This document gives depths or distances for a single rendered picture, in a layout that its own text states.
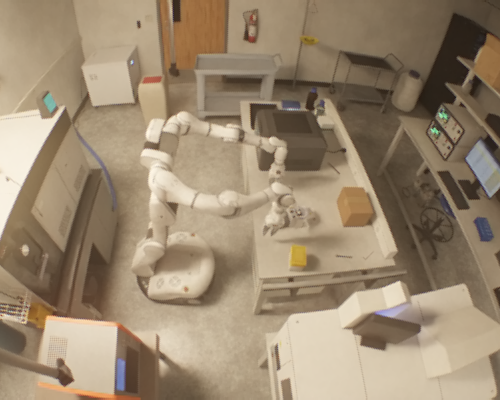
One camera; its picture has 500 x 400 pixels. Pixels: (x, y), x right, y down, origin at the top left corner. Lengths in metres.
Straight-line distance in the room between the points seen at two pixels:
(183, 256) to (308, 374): 1.67
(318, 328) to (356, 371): 0.21
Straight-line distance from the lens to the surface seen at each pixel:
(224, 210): 1.22
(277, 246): 1.81
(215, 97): 4.32
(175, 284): 2.29
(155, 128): 1.34
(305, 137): 2.07
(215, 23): 4.70
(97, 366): 1.45
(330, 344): 1.08
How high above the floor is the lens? 2.45
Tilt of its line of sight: 51 degrees down
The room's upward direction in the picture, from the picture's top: 6 degrees clockwise
